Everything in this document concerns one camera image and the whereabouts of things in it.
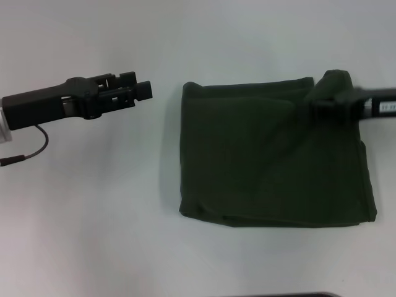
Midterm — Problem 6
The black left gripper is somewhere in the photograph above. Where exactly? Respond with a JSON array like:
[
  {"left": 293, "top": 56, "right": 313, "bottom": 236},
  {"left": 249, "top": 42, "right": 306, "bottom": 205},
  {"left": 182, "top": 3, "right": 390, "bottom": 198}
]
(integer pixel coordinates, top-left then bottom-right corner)
[{"left": 1, "top": 71, "right": 153, "bottom": 131}]

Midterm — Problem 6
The dark green T-shirt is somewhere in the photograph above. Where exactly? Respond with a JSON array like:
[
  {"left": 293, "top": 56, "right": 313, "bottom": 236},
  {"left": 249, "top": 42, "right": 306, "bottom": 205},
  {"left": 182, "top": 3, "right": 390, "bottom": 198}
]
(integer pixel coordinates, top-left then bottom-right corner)
[{"left": 178, "top": 69, "right": 379, "bottom": 229}]

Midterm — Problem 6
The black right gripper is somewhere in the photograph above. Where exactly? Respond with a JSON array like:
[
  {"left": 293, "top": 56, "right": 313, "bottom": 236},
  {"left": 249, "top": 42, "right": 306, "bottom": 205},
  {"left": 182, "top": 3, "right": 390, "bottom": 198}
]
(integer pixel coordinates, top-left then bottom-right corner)
[{"left": 308, "top": 85, "right": 396, "bottom": 121}]

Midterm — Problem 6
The dark left arm cable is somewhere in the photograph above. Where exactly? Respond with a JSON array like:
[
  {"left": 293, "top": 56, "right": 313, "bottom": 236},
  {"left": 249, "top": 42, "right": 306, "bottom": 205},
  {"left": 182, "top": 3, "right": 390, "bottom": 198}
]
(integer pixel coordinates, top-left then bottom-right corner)
[{"left": 0, "top": 123, "right": 50, "bottom": 168}]

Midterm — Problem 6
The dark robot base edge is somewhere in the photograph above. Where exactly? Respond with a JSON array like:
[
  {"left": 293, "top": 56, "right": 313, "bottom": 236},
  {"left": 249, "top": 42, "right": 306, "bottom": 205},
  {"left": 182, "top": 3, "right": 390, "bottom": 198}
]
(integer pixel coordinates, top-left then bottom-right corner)
[{"left": 213, "top": 290, "right": 341, "bottom": 297}]

